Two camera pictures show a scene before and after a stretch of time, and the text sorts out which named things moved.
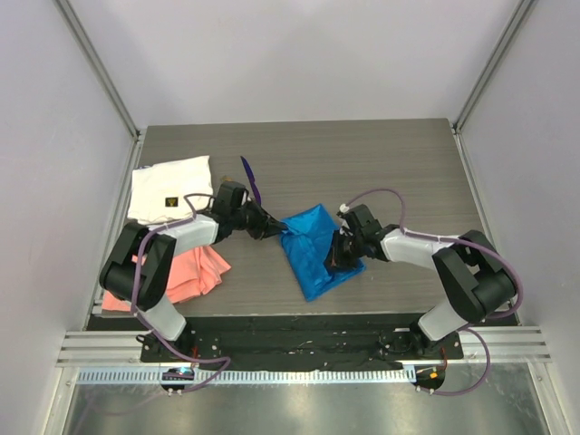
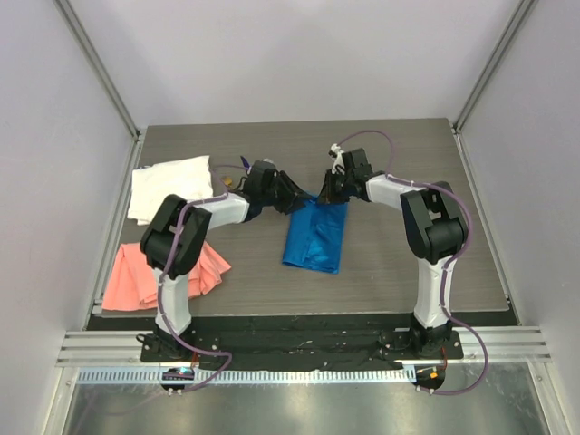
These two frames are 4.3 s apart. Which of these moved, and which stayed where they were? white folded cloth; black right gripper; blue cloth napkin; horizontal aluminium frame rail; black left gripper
Moved: black left gripper; black right gripper; blue cloth napkin
Stayed: horizontal aluminium frame rail; white folded cloth
